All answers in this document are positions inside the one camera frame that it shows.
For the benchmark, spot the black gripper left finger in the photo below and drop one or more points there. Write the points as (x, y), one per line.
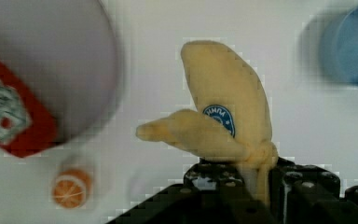
(211, 193)

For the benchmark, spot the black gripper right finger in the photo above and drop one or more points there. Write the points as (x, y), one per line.
(308, 194)

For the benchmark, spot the yellow plush banana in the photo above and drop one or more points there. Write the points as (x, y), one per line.
(231, 122)

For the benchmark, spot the orange slice toy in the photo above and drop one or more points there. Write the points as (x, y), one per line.
(71, 188)

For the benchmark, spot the blue round bowl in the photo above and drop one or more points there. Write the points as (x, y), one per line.
(338, 48)

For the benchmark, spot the grey round plate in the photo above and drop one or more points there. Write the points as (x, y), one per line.
(65, 51)

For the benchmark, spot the red ketchup bottle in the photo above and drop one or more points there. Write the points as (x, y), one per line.
(26, 126)

